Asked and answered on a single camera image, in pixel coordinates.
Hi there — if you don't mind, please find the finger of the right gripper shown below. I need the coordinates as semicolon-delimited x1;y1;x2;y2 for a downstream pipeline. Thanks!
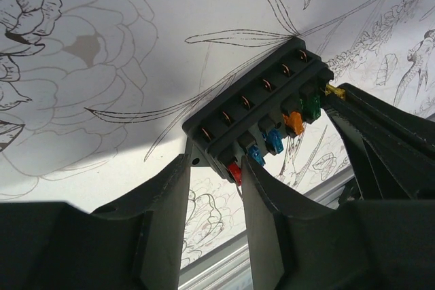
324;99;408;200
339;83;434;200

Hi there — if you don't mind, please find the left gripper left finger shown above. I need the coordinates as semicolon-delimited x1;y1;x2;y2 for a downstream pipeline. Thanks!
92;154;190;289

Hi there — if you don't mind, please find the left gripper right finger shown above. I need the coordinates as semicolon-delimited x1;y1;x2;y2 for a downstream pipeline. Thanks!
241;157;340;289

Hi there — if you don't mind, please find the yellow blade fuse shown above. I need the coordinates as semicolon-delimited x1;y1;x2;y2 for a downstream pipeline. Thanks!
324;84;346;100

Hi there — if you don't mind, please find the orange blade fuse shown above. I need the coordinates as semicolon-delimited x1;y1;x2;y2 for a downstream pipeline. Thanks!
283;111;305;136

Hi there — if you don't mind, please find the green blade fuse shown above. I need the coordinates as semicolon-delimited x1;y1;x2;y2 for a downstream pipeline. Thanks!
301;95;321;124

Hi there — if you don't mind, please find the black fuse box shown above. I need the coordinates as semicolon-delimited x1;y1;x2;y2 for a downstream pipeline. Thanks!
182;37;334;183

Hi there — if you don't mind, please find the red blade fuse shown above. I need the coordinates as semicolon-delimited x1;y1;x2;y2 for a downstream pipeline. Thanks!
227;162;242;187

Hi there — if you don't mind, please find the blue blade fuse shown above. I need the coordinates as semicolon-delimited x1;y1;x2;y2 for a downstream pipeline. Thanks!
247;145;265;166
266;129;283;154

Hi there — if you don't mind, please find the floral printed table mat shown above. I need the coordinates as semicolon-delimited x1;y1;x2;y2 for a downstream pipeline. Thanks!
1;0;434;211

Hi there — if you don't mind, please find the aluminium mounting rail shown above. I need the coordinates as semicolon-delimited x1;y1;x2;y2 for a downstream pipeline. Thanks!
179;167;354;289

